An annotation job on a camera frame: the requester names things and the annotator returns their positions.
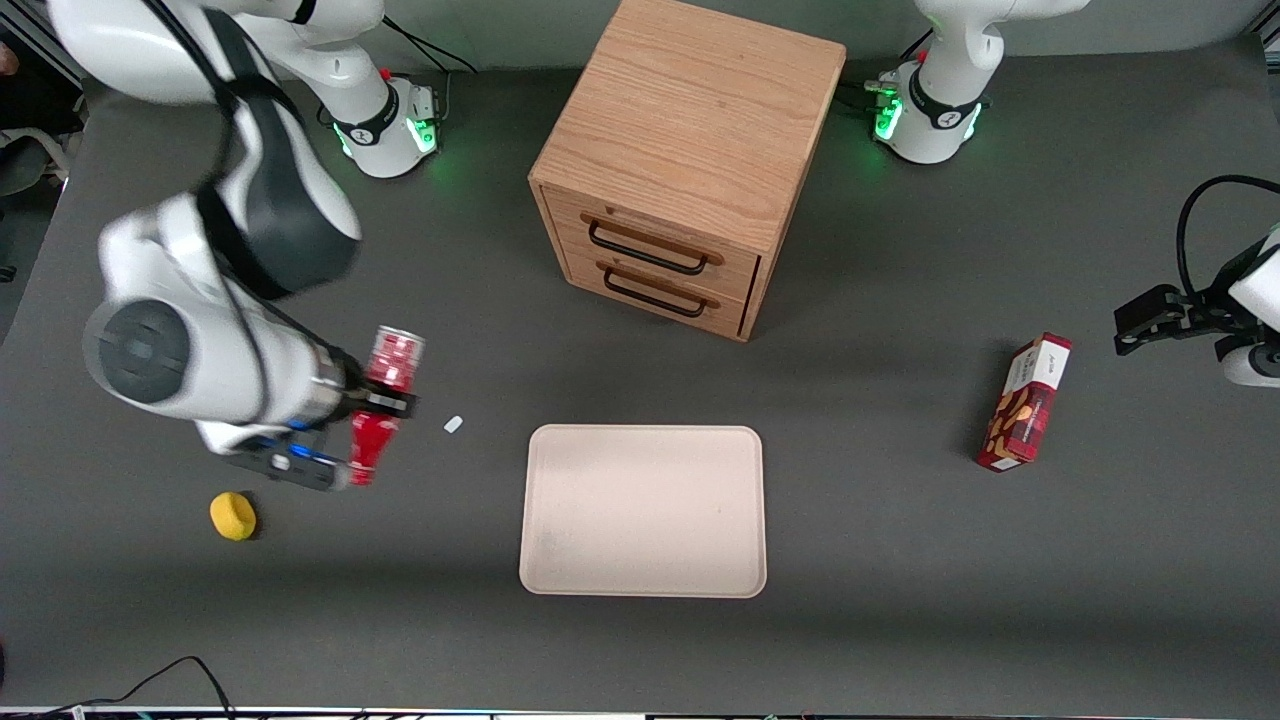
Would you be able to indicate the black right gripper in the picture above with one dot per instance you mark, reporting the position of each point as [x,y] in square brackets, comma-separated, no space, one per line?
[356,388]

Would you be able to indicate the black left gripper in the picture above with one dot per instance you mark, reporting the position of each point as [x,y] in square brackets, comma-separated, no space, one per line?
[1196,311]

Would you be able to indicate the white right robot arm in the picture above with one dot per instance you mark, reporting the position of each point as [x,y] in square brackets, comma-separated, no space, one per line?
[200,350]

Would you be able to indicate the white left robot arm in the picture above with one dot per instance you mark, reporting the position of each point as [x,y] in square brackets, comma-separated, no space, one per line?
[940,110]

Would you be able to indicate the beige plastic tray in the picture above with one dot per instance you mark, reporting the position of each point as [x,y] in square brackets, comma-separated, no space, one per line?
[642,510]

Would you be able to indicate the red snack box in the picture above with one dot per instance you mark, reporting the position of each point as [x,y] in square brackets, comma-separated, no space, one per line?
[1025,405]

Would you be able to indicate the yellow round sponge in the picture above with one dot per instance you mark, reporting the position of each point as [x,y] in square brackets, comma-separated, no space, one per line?
[233,516]

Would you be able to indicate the wooden drawer cabinet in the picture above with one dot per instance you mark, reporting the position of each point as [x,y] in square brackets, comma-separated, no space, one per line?
[690,110]

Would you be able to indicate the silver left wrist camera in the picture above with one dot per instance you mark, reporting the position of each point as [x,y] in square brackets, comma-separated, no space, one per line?
[1250,365]

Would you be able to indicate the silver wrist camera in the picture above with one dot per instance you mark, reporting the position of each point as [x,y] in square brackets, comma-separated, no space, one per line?
[290,465]
[1250,365]

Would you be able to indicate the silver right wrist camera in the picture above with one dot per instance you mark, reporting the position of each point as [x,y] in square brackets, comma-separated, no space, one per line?
[290,465]

